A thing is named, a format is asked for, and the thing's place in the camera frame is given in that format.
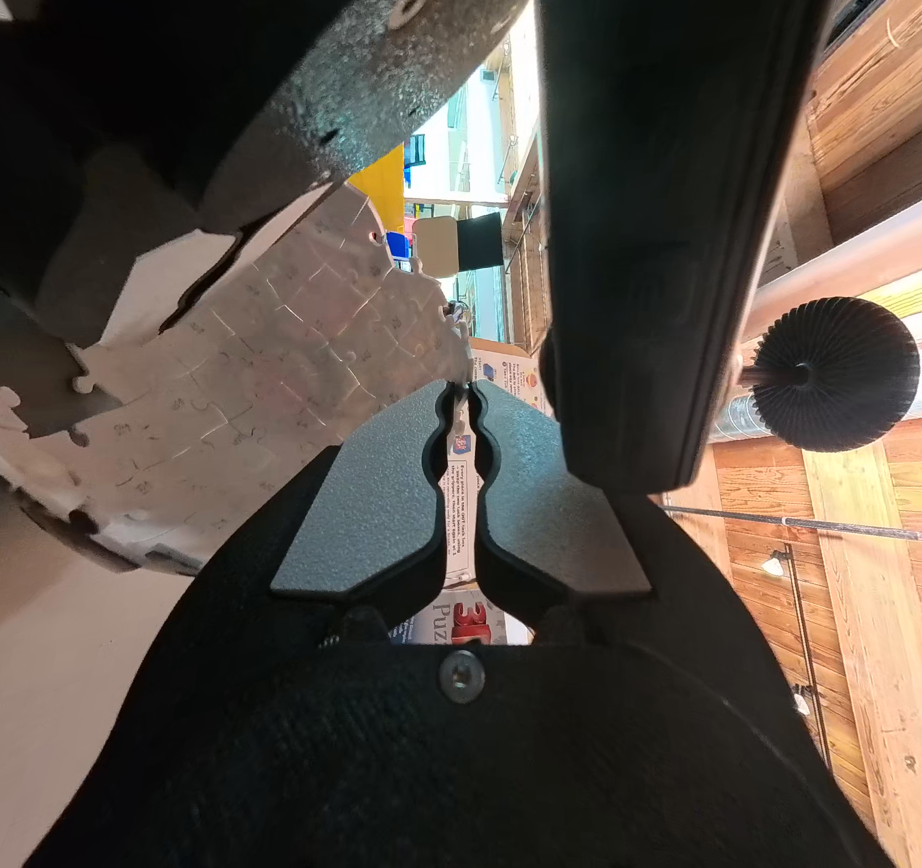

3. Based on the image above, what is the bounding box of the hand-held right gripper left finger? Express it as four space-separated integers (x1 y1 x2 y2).
268 378 458 625

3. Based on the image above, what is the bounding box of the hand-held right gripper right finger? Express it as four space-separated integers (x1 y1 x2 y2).
465 378 654 629

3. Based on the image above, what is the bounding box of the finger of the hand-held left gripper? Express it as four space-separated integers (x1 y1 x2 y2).
35 151 244 350

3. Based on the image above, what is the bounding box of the partly built puzzle ball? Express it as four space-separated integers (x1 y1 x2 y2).
0 182 476 577

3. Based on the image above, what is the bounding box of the puzzle box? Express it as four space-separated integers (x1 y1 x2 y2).
392 590 533 646

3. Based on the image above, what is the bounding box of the printed instruction sheet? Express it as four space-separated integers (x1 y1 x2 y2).
445 349 552 588

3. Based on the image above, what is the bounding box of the brown ceiling pipe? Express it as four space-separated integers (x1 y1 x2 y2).
742 201 922 339

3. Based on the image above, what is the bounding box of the black panel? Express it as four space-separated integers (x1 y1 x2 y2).
456 212 505 272

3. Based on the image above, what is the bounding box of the thin metal rod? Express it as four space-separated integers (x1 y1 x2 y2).
659 504 922 543

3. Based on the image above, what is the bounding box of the yellow bin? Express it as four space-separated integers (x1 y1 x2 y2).
346 146 406 235

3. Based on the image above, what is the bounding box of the beige panel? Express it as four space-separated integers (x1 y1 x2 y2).
411 216 462 280

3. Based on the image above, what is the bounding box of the black round ceiling fan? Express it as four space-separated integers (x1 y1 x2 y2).
749 296 922 452

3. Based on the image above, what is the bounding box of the metal ventilation duct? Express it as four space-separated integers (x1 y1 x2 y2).
709 378 922 444

